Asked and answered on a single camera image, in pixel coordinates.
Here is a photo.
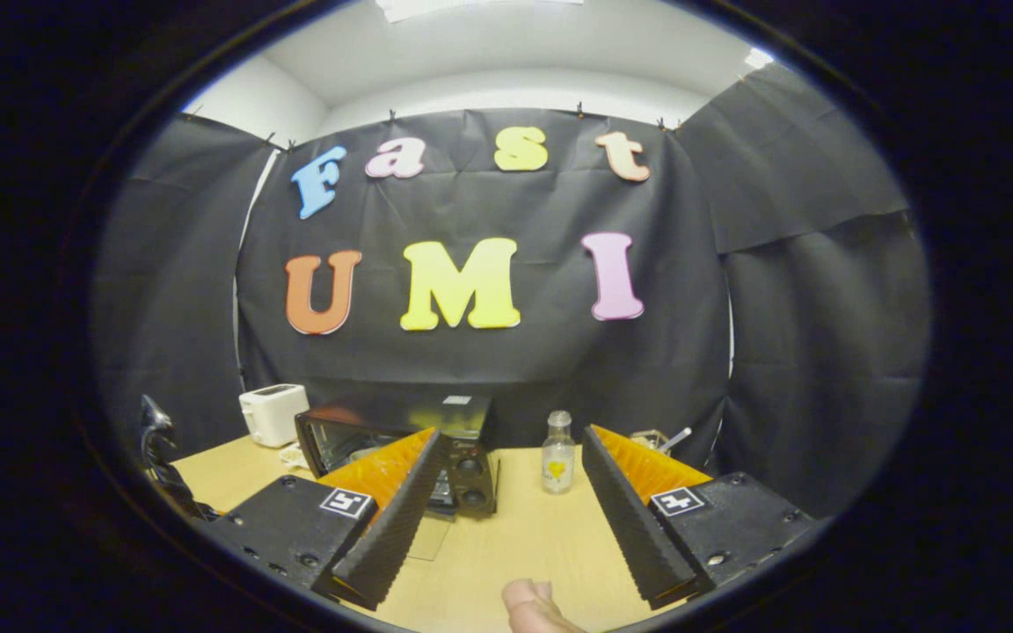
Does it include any large ceiling light panel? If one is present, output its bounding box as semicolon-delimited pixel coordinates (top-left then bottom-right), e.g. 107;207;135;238
375;0;585;23

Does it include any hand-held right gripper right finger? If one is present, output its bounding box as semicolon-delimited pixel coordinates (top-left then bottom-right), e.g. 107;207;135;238
581;425;817;610

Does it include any clear plastic bottle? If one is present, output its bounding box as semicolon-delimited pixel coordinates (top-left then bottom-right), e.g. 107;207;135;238
542;410;576;495

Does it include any black electric oven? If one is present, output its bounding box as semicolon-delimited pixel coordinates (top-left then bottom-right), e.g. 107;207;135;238
294;393;501;564

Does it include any row of black clips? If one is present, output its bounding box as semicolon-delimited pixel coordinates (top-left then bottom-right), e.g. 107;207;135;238
186;101;683;150

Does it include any white toaster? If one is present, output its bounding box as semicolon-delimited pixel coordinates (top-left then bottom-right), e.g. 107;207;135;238
238;383;310;448

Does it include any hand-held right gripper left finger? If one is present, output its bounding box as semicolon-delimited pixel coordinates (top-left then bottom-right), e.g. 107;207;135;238
199;428;450;612

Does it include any black backdrop cloth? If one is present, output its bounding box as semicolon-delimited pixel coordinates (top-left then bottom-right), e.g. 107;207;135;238
89;62;934;520

